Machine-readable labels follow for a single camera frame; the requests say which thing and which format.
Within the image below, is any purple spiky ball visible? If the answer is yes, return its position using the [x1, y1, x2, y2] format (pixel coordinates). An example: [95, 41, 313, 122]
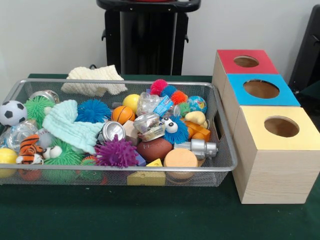
[94, 135, 139, 169]

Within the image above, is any cream knit cloth roll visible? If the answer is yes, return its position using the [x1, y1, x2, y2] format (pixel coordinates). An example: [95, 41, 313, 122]
[61, 65, 128, 98]

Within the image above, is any mint green knit cloth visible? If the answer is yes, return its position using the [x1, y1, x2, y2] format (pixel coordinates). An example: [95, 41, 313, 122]
[42, 99, 105, 155]

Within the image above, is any clear mesh bin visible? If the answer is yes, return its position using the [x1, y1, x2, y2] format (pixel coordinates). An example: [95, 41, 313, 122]
[0, 77, 239, 188]

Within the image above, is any wooden three-hole box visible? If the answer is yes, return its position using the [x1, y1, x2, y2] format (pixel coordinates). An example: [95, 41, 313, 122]
[212, 49, 320, 205]

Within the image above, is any blue fuzzy monster toy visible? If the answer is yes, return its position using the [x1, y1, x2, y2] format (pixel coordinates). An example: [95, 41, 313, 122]
[161, 116, 190, 145]

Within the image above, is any brown toy football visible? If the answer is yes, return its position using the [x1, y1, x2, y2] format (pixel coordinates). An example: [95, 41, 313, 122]
[137, 138, 173, 163]

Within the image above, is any yellow ball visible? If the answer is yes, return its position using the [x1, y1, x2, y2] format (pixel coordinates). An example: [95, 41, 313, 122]
[122, 94, 141, 113]

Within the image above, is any yellow cheese wedge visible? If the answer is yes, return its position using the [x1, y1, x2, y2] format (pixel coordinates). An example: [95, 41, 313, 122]
[126, 159, 166, 187]

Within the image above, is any dark green tablecloth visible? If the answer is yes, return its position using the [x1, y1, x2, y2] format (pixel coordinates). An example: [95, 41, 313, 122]
[0, 73, 320, 240]

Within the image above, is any green spiky ball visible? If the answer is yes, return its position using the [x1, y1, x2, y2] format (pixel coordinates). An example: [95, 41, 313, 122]
[25, 96, 56, 130]

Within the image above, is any orange tiger plush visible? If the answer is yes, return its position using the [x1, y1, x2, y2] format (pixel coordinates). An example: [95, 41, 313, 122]
[15, 133, 47, 166]

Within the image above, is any black and white soccer ball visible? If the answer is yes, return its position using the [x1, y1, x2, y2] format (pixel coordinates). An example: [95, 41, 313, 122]
[0, 100, 28, 127]

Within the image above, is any black chair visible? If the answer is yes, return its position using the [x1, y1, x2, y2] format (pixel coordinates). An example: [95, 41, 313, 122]
[290, 4, 320, 101]

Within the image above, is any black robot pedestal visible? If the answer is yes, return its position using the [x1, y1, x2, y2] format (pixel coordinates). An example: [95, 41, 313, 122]
[96, 0, 202, 76]

